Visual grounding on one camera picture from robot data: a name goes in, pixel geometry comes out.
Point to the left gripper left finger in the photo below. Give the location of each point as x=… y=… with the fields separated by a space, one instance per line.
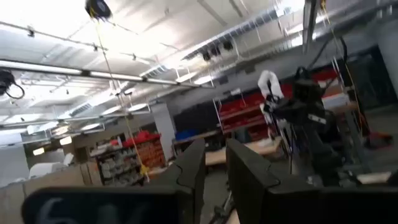
x=183 y=186

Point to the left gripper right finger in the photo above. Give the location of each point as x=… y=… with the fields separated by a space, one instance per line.
x=248 y=186

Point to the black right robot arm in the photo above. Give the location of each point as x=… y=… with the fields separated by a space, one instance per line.
x=311 y=93

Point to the wooden workbench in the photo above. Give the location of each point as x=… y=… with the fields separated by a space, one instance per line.
x=217 y=157

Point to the rack with orange bins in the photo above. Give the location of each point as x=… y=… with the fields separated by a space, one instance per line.
x=152 y=152

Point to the white building column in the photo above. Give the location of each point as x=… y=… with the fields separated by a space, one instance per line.
x=164 y=130

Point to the rack with white items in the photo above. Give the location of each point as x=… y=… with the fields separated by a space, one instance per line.
x=119 y=168

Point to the rack with red bins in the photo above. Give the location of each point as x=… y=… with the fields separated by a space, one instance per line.
x=239 y=107

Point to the brown cardboard boxes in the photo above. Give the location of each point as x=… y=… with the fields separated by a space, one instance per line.
x=56 y=180

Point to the white machine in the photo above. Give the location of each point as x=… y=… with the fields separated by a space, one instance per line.
x=46 y=168

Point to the long ceiling light bar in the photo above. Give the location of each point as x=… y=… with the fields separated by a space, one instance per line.
x=62 y=71

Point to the grey metal frame post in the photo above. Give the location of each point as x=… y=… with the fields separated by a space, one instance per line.
x=311 y=21

